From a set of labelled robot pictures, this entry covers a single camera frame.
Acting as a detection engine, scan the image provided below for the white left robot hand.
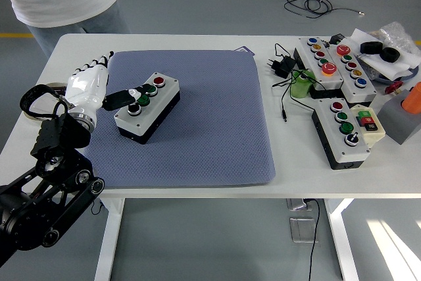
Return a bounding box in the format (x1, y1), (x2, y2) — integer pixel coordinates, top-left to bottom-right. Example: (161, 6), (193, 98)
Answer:
(64, 50), (151, 120)

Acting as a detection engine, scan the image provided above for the four-button control box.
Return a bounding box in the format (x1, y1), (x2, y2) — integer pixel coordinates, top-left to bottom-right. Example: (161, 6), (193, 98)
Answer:
(113, 72), (181, 145)

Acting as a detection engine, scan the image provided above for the five-button box, glowing mushroom button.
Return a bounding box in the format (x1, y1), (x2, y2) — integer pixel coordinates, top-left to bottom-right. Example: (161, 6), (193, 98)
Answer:
(293, 36), (345, 99)

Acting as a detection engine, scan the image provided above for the five-button box, red mushroom button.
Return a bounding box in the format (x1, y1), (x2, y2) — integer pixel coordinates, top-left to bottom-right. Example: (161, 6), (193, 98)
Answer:
(325, 43), (378, 104)

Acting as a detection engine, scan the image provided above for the four-button box with selector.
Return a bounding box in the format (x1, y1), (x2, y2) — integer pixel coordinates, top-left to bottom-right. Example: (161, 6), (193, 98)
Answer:
(310, 97), (372, 171)

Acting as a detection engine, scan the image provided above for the white oval tray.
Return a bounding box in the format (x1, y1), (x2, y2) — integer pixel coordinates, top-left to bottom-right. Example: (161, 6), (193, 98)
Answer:
(22, 82), (68, 122)

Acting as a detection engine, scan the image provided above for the blue-grey textured mat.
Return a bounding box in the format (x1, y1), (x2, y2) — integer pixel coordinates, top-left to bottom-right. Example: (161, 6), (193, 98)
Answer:
(84, 49), (276, 190)

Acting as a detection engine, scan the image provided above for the purple card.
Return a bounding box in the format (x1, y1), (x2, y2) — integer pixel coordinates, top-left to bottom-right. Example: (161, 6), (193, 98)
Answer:
(234, 46), (257, 57)

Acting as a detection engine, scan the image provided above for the white table leg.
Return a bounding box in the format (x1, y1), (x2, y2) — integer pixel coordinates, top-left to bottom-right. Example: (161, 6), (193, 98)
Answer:
(324, 197), (360, 281)
(94, 197), (126, 281)

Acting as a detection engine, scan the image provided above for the black power adapter plug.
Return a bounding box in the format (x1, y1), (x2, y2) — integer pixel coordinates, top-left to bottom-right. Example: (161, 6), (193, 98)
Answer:
(265, 55), (297, 80)

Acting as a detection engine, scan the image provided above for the green plastic bottle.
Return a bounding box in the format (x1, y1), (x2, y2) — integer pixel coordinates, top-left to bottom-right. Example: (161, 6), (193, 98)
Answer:
(289, 68), (317, 100)

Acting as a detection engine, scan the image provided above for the metal floor socket plate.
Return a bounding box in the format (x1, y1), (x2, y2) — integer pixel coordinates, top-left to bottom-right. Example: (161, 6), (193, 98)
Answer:
(289, 217), (319, 244)
(285, 198), (313, 211)

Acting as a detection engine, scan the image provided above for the clear bubble wrap bag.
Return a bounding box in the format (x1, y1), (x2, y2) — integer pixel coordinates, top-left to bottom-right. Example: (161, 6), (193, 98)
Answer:
(371, 21), (416, 55)

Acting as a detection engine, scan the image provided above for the blue-rimmed round dish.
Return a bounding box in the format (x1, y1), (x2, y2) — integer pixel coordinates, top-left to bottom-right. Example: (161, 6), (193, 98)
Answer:
(374, 63), (420, 85)

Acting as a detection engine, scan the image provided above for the white foam sheet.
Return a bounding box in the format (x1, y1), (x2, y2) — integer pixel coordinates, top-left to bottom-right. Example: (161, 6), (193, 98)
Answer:
(348, 28), (421, 82)

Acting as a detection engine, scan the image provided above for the red mushroom knob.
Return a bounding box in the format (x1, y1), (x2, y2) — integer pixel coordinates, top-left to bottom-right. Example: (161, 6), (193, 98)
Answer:
(385, 80), (404, 95)

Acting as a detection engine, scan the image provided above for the grey block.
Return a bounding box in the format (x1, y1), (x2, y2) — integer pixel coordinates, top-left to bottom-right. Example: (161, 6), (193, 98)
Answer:
(376, 95), (421, 145)

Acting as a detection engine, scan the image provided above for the orange cylinder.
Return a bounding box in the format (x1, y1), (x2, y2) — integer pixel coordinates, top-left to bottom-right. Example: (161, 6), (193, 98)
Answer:
(400, 82), (421, 114)

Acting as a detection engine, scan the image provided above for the white wall switch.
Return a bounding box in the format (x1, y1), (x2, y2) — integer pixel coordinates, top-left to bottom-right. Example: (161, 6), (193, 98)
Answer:
(31, 95), (63, 116)

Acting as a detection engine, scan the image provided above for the thin black hanging cable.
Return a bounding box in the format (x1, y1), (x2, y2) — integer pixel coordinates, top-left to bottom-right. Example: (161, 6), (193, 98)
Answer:
(90, 199), (106, 215)

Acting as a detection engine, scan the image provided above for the black adapter cord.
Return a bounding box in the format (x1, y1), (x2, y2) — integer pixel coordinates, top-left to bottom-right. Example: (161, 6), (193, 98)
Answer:
(271, 43), (318, 123)

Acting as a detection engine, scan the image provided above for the black foam ring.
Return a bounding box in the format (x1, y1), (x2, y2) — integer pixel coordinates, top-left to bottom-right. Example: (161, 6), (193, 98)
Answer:
(381, 47), (399, 63)
(359, 41), (384, 55)

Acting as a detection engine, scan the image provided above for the black cable under table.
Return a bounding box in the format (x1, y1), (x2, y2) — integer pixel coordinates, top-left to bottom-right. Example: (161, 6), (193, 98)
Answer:
(302, 197), (322, 281)

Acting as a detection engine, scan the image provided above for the cream switch box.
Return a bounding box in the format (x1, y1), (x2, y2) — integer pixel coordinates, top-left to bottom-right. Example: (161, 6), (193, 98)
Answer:
(349, 103), (386, 150)

